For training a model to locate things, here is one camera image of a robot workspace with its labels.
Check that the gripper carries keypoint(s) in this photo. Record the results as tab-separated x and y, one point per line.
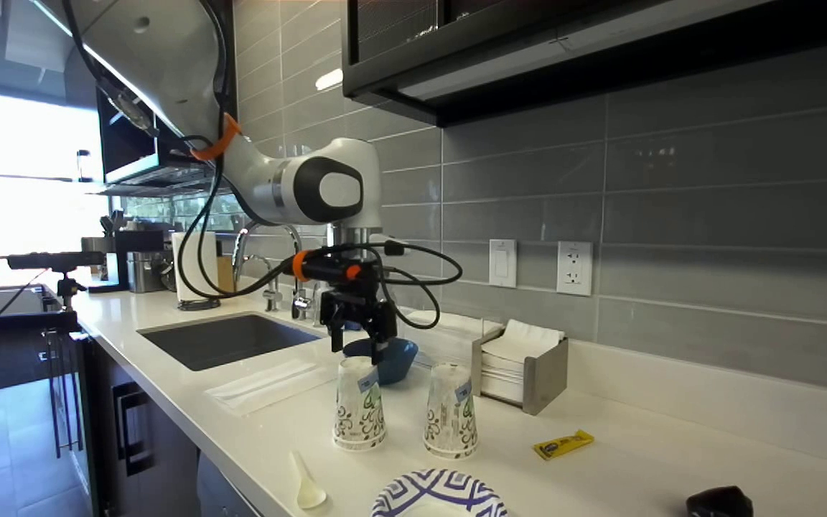
353	301

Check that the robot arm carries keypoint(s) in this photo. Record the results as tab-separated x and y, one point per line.
169	64

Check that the stack of white napkins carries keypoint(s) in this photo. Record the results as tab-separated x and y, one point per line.
521	343

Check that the blue bowl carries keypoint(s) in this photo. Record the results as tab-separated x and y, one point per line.
399	359

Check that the patterned paper cup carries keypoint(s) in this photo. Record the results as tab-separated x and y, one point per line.
359	406
451	413

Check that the small chrome tap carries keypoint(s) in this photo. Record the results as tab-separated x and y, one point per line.
270	291

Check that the clear plastic packet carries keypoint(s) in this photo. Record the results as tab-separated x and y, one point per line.
270	384

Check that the sink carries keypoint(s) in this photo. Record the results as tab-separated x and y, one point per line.
227	341

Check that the white plastic spoon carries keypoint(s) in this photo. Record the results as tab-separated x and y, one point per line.
309	492

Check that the paper towel roll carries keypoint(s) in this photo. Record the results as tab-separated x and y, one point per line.
194	266

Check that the blue patterned paper plate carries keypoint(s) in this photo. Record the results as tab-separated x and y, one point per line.
435	495

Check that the metal napkin holder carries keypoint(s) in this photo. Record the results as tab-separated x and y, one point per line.
543	377

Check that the coffee machine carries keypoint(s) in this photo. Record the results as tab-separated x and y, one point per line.
142	262

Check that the yellow sachet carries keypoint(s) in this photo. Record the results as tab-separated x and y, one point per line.
563	445

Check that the built-in microwave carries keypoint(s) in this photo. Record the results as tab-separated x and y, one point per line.
126	147

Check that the window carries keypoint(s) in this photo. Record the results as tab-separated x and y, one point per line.
26	187

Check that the dark upper cabinet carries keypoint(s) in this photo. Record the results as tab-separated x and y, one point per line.
600	43

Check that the black rounded object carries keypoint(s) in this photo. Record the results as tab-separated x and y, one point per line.
719	502

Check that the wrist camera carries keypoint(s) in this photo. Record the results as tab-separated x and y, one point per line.
327	270

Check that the white light switch plate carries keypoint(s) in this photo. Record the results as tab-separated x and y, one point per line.
502	263

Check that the white wall socket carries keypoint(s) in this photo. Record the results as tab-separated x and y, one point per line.
574	268

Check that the camera on tripod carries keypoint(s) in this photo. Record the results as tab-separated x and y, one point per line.
54	261

